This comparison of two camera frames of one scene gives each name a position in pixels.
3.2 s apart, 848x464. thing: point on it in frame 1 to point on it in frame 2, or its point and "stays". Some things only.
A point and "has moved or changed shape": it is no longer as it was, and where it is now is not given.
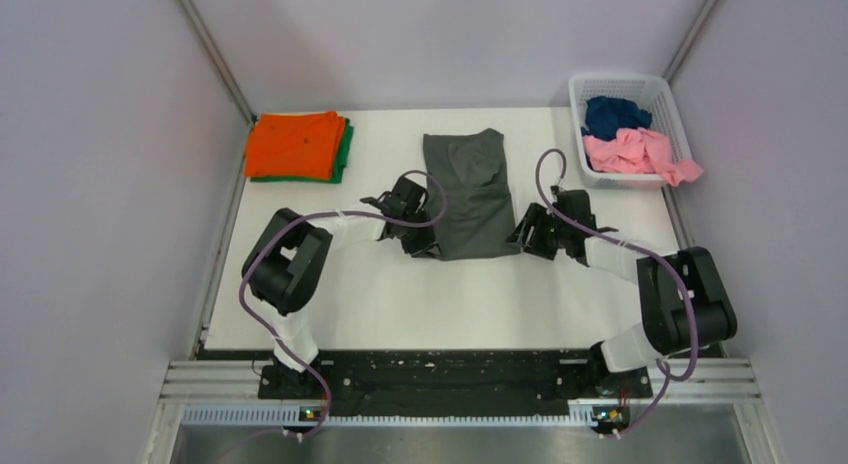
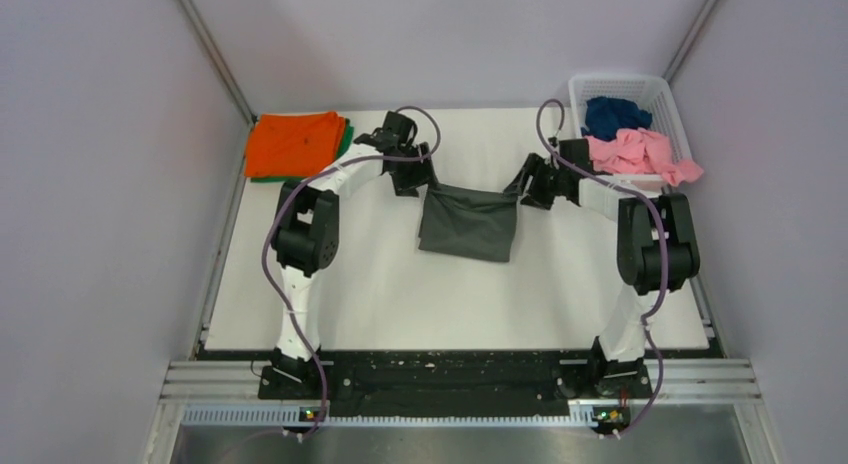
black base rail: [446, 377] stays
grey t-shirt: [479, 219] has moved or changed shape
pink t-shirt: [640, 150] stays
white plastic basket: [655, 95] stays
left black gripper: [425, 247] to [422, 173]
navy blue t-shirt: [605, 116] stays
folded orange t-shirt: [295, 144] stays
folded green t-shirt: [337, 174] stays
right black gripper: [536, 217] to [534, 165]
